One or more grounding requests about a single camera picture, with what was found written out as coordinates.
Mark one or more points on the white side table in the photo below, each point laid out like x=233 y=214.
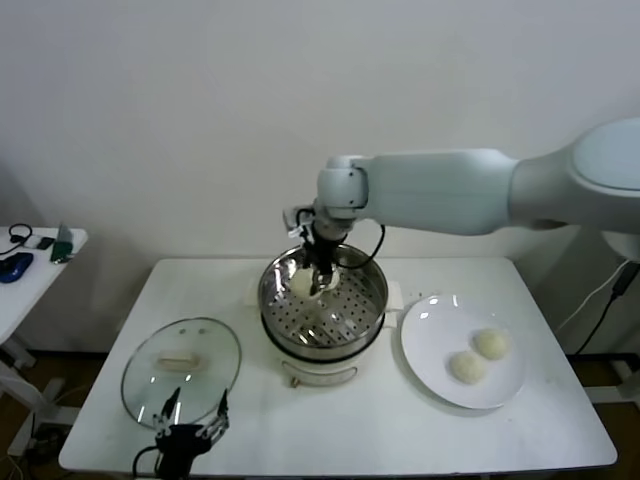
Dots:
x=40 y=280

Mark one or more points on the white round plate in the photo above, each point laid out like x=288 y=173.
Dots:
x=430 y=340

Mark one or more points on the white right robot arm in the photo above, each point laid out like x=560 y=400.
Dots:
x=440 y=195

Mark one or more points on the small black device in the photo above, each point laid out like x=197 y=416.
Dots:
x=46 y=243

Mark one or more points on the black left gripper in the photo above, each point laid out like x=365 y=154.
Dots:
x=180 y=445

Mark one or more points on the blue computer mouse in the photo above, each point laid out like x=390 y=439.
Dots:
x=15 y=267

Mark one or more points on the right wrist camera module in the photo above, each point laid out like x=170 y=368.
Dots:
x=292 y=216

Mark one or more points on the stainless steel steamer basket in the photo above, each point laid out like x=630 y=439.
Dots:
x=350 y=310

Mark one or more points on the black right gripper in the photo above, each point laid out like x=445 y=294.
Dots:
x=324 y=250

